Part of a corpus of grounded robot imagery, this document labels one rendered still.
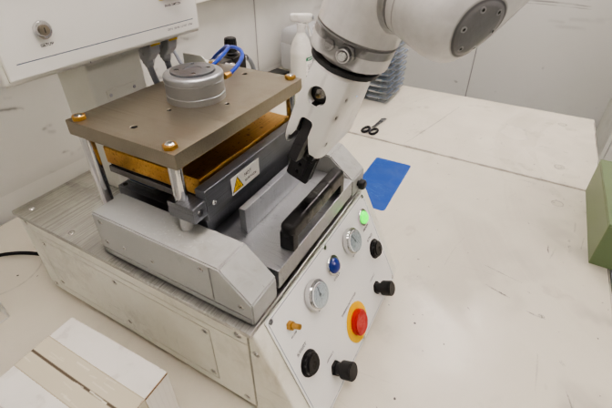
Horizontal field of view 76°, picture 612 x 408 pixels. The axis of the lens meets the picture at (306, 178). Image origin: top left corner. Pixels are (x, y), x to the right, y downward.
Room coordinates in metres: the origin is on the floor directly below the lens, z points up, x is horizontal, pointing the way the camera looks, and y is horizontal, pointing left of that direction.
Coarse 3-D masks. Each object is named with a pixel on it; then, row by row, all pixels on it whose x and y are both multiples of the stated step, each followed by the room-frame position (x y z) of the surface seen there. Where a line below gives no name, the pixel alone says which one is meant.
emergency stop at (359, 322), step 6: (354, 312) 0.38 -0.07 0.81; (360, 312) 0.39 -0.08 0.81; (354, 318) 0.38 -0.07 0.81; (360, 318) 0.38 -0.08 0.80; (366, 318) 0.39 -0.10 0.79; (354, 324) 0.37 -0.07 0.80; (360, 324) 0.37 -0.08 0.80; (366, 324) 0.38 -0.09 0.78; (354, 330) 0.36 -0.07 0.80; (360, 330) 0.37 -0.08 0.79
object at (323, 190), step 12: (336, 168) 0.48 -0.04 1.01; (324, 180) 0.45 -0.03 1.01; (336, 180) 0.46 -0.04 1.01; (312, 192) 0.42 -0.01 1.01; (324, 192) 0.43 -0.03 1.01; (336, 192) 0.47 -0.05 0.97; (300, 204) 0.40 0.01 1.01; (312, 204) 0.40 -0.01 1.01; (288, 216) 0.37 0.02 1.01; (300, 216) 0.37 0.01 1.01; (312, 216) 0.39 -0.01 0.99; (288, 228) 0.35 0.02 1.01; (300, 228) 0.36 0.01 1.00; (288, 240) 0.35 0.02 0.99
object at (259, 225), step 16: (288, 176) 0.48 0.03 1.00; (320, 176) 0.52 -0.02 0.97; (256, 192) 0.42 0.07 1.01; (272, 192) 0.44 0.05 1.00; (288, 192) 0.47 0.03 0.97; (304, 192) 0.48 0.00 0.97; (240, 208) 0.39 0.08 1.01; (256, 208) 0.40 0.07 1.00; (272, 208) 0.44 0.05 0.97; (288, 208) 0.44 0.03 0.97; (336, 208) 0.46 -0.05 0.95; (224, 224) 0.40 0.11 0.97; (240, 224) 0.39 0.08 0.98; (256, 224) 0.40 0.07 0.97; (272, 224) 0.40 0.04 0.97; (320, 224) 0.41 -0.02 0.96; (240, 240) 0.37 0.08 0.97; (256, 240) 0.37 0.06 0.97; (272, 240) 0.37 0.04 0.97; (304, 240) 0.37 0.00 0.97; (272, 256) 0.34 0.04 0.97; (288, 256) 0.34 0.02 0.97; (272, 272) 0.32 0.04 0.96; (288, 272) 0.34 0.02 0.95
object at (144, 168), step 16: (272, 112) 0.57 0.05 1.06; (256, 128) 0.51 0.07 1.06; (272, 128) 0.52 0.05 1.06; (224, 144) 0.47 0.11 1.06; (240, 144) 0.47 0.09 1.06; (112, 160) 0.45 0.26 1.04; (128, 160) 0.44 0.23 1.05; (144, 160) 0.42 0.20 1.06; (208, 160) 0.42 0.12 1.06; (224, 160) 0.42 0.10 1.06; (128, 176) 0.44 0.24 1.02; (144, 176) 0.43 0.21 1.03; (160, 176) 0.41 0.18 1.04; (192, 176) 0.39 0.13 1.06; (208, 176) 0.39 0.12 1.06; (192, 192) 0.39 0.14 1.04
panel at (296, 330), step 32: (352, 224) 0.49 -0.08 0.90; (320, 256) 0.40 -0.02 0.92; (352, 256) 0.45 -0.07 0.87; (384, 256) 0.51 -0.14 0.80; (352, 288) 0.41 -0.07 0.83; (288, 320) 0.31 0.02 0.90; (320, 320) 0.34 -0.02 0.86; (288, 352) 0.28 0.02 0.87; (320, 352) 0.31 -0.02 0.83; (352, 352) 0.35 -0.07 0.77; (320, 384) 0.28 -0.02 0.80
